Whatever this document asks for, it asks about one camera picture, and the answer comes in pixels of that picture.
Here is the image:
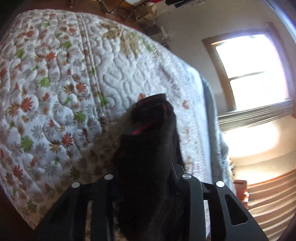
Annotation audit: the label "orange object on floor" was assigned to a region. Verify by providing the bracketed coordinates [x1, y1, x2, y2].
[233, 180, 249, 202]

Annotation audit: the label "window with wooden frame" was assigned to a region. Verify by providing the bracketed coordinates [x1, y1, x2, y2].
[202, 22, 295, 111]

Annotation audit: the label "grey pillow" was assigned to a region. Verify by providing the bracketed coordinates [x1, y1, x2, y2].
[201, 76, 236, 193]

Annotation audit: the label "black pants with red stripe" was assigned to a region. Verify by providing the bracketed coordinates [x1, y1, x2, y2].
[111, 94, 190, 240]

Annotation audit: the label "floral quilted bedspread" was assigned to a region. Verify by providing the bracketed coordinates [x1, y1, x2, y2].
[1, 9, 212, 228]

